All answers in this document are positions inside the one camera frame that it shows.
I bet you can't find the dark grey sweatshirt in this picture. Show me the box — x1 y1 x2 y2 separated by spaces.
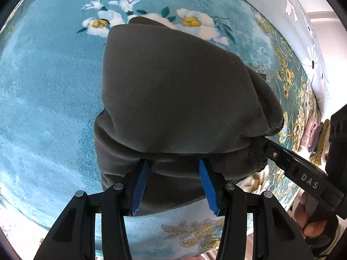
94 17 284 216

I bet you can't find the person's right hand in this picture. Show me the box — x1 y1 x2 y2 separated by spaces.
293 192 327 239

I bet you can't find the pink folded garment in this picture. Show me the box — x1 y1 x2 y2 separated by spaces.
298 114 332 166

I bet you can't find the light blue daisy quilt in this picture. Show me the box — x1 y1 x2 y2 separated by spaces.
245 0 329 116

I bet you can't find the teal floral bed blanket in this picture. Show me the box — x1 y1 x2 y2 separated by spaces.
1 0 318 259

